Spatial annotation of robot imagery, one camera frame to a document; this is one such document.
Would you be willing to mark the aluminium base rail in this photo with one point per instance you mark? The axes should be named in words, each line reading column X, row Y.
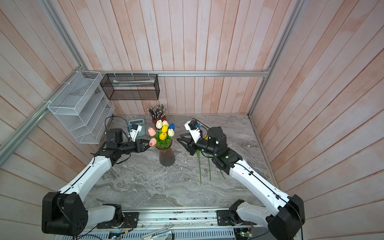
column 135, row 218

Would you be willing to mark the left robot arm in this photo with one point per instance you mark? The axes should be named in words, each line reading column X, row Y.
column 90, row 180

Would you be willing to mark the pale white tulip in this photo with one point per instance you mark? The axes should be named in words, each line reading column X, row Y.
column 171, row 133

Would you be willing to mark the bundle of pencils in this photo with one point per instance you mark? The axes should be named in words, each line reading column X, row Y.
column 157, row 112

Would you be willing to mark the white wire mesh shelf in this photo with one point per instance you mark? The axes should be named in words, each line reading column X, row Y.
column 81, row 108

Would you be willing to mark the teal desk calculator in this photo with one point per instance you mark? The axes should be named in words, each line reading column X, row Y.
column 140, row 122

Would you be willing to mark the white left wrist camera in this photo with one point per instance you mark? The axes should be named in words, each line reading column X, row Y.
column 134, row 129

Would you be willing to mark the black wire mesh basket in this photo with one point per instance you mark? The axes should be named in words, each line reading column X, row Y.
column 131, row 87

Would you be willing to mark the red metal pencil bucket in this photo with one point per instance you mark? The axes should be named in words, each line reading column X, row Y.
column 162, row 119

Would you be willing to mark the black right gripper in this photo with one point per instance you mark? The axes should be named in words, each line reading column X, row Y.
column 192, row 149

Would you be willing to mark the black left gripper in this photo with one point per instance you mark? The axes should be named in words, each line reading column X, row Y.
column 140, row 146

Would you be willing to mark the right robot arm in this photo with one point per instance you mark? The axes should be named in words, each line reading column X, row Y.
column 255, row 186

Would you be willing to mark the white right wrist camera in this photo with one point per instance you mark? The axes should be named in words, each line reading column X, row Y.
column 194, row 129

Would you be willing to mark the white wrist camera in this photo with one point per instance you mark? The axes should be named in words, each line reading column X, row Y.
column 194, row 129
column 134, row 129

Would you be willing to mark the pink tulip lower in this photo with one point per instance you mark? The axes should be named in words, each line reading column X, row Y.
column 153, row 142

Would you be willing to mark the dark ribbed glass vase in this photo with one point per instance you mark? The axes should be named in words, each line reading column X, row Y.
column 166, row 157

